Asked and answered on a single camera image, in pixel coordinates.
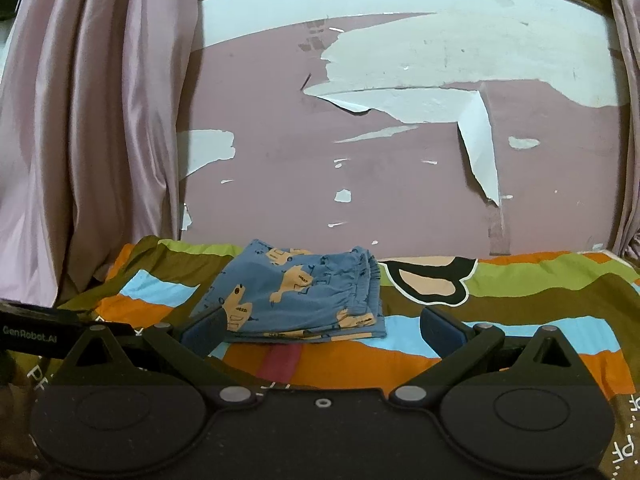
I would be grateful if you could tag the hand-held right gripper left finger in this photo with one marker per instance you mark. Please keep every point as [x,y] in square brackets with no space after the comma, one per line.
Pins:
[205,332]

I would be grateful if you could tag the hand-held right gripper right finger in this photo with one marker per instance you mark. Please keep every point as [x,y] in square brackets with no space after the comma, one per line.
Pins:
[440,332]

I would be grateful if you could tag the blue printed pants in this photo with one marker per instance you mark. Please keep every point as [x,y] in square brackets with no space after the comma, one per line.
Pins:
[300,285]

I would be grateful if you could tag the printed blanket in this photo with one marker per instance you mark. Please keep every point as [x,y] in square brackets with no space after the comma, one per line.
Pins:
[500,310]

